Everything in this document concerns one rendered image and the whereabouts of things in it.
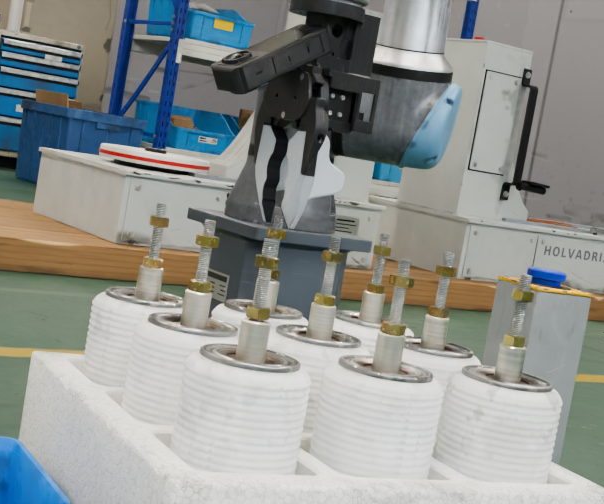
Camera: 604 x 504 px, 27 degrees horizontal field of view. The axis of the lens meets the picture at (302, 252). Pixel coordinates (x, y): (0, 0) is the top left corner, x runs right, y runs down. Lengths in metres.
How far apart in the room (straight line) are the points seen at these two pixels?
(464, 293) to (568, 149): 4.40
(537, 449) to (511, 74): 2.95
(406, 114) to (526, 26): 6.94
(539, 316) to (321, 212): 0.46
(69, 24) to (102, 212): 4.36
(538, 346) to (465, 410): 0.26
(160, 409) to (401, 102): 0.71
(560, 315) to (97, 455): 0.51
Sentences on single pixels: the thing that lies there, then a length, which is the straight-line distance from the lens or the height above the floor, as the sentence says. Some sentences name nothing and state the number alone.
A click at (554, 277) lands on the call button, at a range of 1.29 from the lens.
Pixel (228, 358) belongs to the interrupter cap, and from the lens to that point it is 0.91.
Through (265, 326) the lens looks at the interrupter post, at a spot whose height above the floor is 0.28.
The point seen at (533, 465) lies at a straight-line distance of 1.04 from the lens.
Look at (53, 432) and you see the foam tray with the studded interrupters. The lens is 1.12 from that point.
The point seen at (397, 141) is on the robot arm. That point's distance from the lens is 1.61.
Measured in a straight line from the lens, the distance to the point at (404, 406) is 0.95.
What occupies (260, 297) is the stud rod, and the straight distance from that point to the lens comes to 0.93.
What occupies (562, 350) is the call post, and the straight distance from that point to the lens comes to 1.29.
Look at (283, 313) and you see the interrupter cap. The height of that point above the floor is 0.25.
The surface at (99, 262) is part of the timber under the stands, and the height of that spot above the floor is 0.04.
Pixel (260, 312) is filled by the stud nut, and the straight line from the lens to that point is 0.92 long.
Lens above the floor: 0.42
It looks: 5 degrees down
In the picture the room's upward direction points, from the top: 10 degrees clockwise
